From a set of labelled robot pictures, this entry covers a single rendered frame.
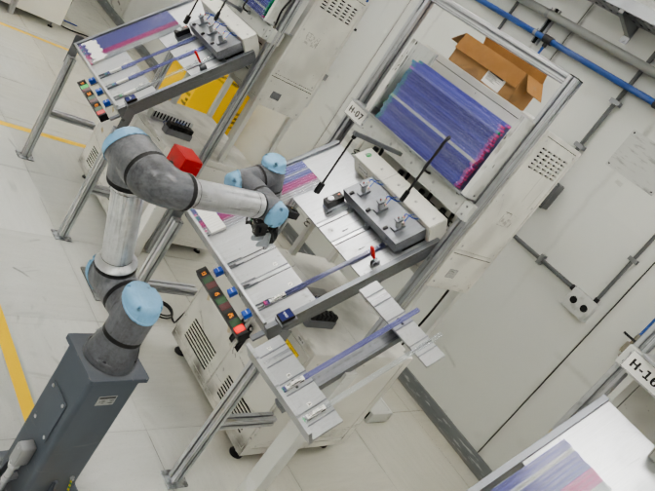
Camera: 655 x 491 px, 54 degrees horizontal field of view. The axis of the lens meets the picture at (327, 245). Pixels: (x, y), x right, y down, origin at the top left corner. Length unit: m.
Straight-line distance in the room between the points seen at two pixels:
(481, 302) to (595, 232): 0.74
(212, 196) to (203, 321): 1.31
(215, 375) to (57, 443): 0.94
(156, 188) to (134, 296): 0.36
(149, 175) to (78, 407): 0.71
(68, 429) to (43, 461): 0.14
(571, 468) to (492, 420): 1.93
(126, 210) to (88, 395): 0.52
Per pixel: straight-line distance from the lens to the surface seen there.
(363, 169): 2.56
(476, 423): 3.89
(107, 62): 3.52
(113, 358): 1.86
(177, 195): 1.56
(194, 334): 2.92
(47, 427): 2.04
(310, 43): 3.44
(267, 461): 2.23
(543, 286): 3.73
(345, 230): 2.38
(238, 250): 2.36
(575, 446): 1.98
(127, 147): 1.61
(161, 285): 2.81
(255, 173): 1.90
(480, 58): 2.82
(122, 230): 1.75
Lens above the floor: 1.71
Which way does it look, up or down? 19 degrees down
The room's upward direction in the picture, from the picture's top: 35 degrees clockwise
